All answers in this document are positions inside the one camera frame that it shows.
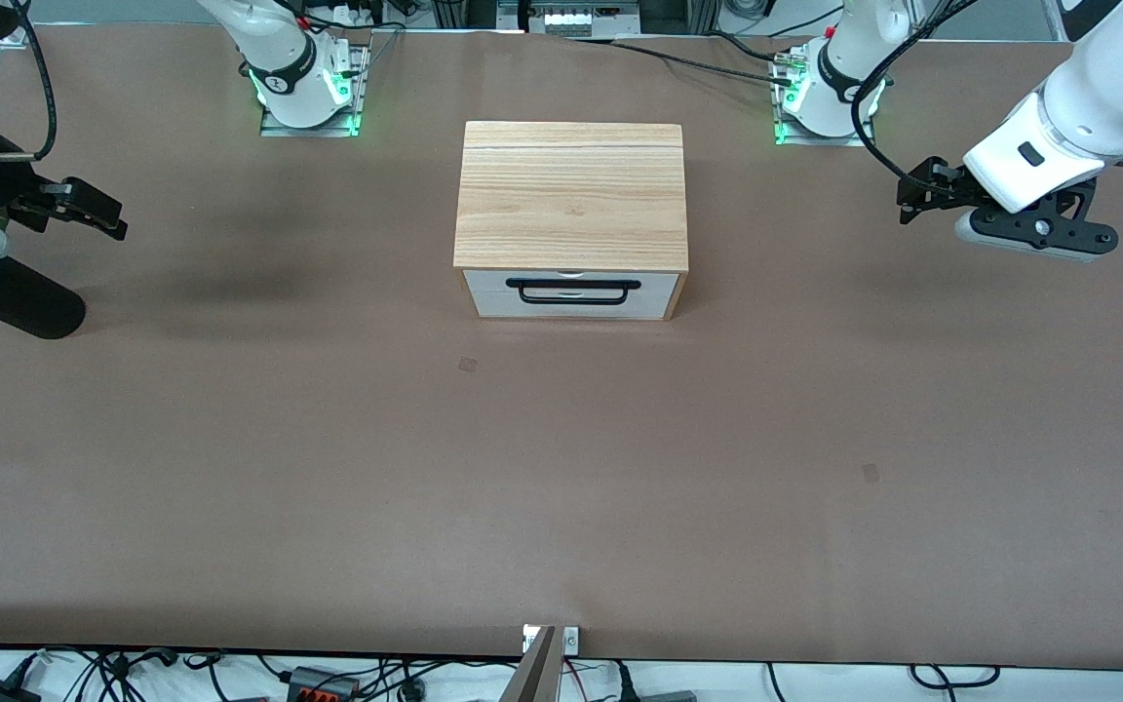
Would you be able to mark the grey box with orange connectors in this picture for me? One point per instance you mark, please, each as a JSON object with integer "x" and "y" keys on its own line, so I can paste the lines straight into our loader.
{"x": 323, "y": 684}

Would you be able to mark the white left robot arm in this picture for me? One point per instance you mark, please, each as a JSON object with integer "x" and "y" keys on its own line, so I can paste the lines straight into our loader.
{"x": 1107, "y": 88}

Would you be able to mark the light wooden drawer cabinet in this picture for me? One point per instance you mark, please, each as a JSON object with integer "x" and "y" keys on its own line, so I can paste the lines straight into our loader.
{"x": 571, "y": 195}

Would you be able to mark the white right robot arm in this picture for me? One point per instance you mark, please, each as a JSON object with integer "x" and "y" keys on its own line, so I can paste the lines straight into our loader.
{"x": 279, "y": 58}

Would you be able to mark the black cylindrical vase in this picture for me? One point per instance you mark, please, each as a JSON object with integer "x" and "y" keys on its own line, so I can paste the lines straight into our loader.
{"x": 25, "y": 302}

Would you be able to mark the brown angled mount bar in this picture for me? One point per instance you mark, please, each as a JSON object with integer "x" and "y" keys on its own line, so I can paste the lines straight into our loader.
{"x": 534, "y": 673}

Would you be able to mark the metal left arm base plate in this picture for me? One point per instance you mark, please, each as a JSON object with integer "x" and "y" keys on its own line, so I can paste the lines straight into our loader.
{"x": 820, "y": 140}

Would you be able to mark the flat black box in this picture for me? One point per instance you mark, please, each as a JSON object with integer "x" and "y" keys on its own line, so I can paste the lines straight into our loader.
{"x": 669, "y": 697}

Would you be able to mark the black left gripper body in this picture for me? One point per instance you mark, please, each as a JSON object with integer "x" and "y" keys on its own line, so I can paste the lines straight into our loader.
{"x": 942, "y": 188}

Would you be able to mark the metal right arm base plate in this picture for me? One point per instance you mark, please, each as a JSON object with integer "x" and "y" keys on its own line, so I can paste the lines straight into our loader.
{"x": 357, "y": 88}

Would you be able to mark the small metal edge bracket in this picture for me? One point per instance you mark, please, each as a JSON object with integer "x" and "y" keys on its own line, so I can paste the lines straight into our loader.
{"x": 569, "y": 641}

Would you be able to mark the white power strip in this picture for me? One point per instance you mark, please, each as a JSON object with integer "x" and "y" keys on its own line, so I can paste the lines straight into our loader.
{"x": 571, "y": 18}

